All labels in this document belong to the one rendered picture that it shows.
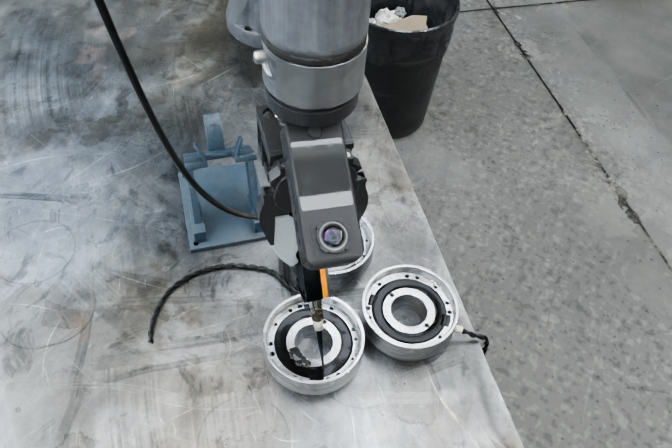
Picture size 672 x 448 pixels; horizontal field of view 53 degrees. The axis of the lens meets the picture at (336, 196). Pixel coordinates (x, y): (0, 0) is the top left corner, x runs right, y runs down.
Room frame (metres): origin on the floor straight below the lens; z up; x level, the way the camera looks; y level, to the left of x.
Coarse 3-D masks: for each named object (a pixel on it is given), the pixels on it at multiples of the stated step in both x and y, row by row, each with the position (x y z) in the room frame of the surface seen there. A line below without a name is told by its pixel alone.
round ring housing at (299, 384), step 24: (288, 312) 0.37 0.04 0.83; (336, 312) 0.38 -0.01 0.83; (264, 336) 0.34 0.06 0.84; (288, 336) 0.35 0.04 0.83; (312, 336) 0.36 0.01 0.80; (336, 336) 0.35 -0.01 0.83; (360, 336) 0.35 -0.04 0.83; (312, 360) 0.32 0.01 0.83; (360, 360) 0.33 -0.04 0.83; (288, 384) 0.30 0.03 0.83; (312, 384) 0.29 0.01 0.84; (336, 384) 0.30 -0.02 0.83
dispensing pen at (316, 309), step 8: (296, 264) 0.37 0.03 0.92; (296, 272) 0.37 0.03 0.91; (304, 272) 0.35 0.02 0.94; (312, 272) 0.35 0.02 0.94; (296, 280) 0.37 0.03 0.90; (304, 280) 0.35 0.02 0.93; (312, 280) 0.35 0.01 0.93; (320, 280) 0.35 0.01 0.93; (304, 288) 0.34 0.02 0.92; (312, 288) 0.35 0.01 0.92; (320, 288) 0.35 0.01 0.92; (304, 296) 0.34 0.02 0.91; (312, 296) 0.34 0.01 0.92; (320, 296) 0.34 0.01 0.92; (312, 304) 0.35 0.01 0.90; (320, 304) 0.35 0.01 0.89; (312, 312) 0.34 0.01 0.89; (320, 312) 0.34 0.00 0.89; (312, 320) 0.34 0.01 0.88; (320, 320) 0.34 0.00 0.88; (320, 328) 0.33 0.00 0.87; (320, 336) 0.33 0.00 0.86; (320, 344) 0.33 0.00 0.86; (320, 352) 0.32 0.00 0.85
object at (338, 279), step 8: (360, 224) 0.50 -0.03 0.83; (368, 224) 0.50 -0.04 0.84; (368, 232) 0.49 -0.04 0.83; (368, 240) 0.48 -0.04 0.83; (368, 248) 0.47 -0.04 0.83; (368, 256) 0.45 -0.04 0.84; (360, 264) 0.44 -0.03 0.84; (368, 264) 0.45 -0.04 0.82; (336, 272) 0.42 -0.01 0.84; (344, 272) 0.43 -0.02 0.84; (352, 272) 0.43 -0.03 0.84; (360, 272) 0.44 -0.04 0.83; (336, 280) 0.42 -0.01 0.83; (344, 280) 0.43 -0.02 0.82; (352, 280) 0.43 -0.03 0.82; (336, 288) 0.43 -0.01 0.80
